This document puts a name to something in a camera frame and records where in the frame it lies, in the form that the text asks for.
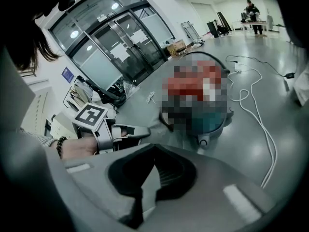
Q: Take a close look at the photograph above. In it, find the blue wall sign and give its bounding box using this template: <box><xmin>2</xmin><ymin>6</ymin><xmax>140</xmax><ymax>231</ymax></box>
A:
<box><xmin>61</xmin><ymin>66</ymin><xmax>74</xmax><ymax>84</ymax></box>

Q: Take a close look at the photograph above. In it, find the black vacuum hose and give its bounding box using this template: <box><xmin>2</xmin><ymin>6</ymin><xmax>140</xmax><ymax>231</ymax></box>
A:
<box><xmin>192</xmin><ymin>50</ymin><xmax>230</xmax><ymax>74</ymax></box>

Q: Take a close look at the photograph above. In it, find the transparent umbrella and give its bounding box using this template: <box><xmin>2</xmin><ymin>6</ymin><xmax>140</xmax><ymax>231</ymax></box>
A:
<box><xmin>122</xmin><ymin>78</ymin><xmax>141</xmax><ymax>99</ymax></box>

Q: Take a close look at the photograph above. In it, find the long work table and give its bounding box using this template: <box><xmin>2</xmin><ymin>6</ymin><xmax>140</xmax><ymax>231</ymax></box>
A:
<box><xmin>232</xmin><ymin>20</ymin><xmax>269</xmax><ymax>34</ymax></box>

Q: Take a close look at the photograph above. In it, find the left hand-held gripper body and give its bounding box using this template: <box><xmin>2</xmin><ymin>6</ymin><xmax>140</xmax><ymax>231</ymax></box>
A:
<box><xmin>72</xmin><ymin>102</ymin><xmax>117</xmax><ymax>155</ymax></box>

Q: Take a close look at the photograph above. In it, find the dark bead bracelet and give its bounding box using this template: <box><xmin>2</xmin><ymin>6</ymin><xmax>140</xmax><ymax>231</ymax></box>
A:
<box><xmin>56</xmin><ymin>136</ymin><xmax>69</xmax><ymax>159</ymax></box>

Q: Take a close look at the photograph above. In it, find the red vacuum cleaner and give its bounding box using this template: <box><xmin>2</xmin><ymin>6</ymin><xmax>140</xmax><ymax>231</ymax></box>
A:
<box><xmin>160</xmin><ymin>54</ymin><xmax>235</xmax><ymax>150</ymax></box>

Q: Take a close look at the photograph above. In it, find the cardboard box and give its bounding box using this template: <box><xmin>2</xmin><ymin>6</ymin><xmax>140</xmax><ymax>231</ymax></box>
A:
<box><xmin>166</xmin><ymin>39</ymin><xmax>187</xmax><ymax>57</ymax></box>

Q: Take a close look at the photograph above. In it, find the folded metal frame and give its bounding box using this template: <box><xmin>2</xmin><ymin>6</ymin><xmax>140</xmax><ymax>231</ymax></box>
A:
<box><xmin>181</xmin><ymin>21</ymin><xmax>201</xmax><ymax>41</ymax></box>

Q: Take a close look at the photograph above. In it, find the person's left forearm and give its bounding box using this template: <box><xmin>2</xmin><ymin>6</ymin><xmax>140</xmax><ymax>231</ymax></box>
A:
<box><xmin>19</xmin><ymin>128</ymin><xmax>98</xmax><ymax>160</ymax></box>

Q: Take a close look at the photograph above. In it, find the long white power cable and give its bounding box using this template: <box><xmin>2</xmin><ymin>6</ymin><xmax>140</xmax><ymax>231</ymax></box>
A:
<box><xmin>227</xmin><ymin>66</ymin><xmax>279</xmax><ymax>190</ymax></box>

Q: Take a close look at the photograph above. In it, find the black office chair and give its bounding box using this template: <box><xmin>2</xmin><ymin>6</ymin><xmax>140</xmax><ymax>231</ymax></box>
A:
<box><xmin>85</xmin><ymin>78</ymin><xmax>126</xmax><ymax>109</ymax></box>

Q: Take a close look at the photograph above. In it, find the black cable with adapter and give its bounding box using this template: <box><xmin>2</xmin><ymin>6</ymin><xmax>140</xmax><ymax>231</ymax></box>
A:
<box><xmin>225</xmin><ymin>55</ymin><xmax>295</xmax><ymax>79</ymax></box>

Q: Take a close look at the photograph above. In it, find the black framed glass door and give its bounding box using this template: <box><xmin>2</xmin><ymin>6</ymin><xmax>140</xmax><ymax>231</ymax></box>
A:
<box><xmin>47</xmin><ymin>0</ymin><xmax>176</xmax><ymax>92</ymax></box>

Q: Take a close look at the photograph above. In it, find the black cabinet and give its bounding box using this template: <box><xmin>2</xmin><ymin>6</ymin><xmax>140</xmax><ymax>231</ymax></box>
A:
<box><xmin>206</xmin><ymin>20</ymin><xmax>221</xmax><ymax>39</ymax></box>

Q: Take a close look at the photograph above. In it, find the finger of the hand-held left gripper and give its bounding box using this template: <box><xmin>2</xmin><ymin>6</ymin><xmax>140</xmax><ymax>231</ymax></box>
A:
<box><xmin>113</xmin><ymin>138</ymin><xmax>142</xmax><ymax>152</ymax></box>
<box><xmin>111</xmin><ymin>124</ymin><xmax>152</xmax><ymax>140</ymax></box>

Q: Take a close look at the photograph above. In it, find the striped shirt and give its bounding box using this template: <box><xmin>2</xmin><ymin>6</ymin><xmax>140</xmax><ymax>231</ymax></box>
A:
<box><xmin>19</xmin><ymin>128</ymin><xmax>59</xmax><ymax>147</ymax></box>

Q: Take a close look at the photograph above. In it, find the white drawer cabinet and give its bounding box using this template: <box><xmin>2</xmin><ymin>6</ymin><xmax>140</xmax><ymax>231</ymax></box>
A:
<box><xmin>45</xmin><ymin>112</ymin><xmax>78</xmax><ymax>140</ymax></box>

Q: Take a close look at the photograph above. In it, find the bundled white cord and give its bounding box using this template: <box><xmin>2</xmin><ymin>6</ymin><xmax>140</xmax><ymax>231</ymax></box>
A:
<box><xmin>145</xmin><ymin>90</ymin><xmax>158</xmax><ymax>105</ymax></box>

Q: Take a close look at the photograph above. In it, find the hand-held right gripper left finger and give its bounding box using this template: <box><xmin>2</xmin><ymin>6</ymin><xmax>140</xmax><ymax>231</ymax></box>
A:
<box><xmin>61</xmin><ymin>143</ymin><xmax>155</xmax><ymax>230</ymax></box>

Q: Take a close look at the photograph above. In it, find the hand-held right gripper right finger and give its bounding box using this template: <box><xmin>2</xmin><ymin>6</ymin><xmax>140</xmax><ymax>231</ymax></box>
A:
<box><xmin>142</xmin><ymin>144</ymin><xmax>276</xmax><ymax>232</ymax></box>

